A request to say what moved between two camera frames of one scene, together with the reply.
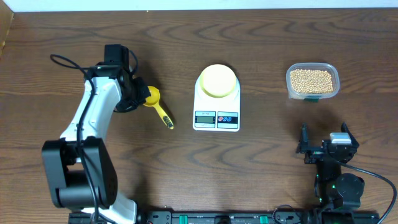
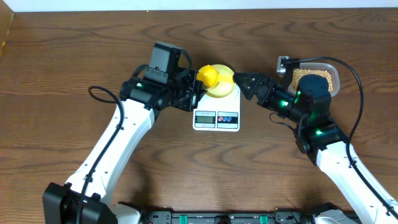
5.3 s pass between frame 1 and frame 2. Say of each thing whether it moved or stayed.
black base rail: stayed
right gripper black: moved
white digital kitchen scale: stayed
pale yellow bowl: stayed
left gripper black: moved
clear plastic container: stayed
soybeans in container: stayed
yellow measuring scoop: moved
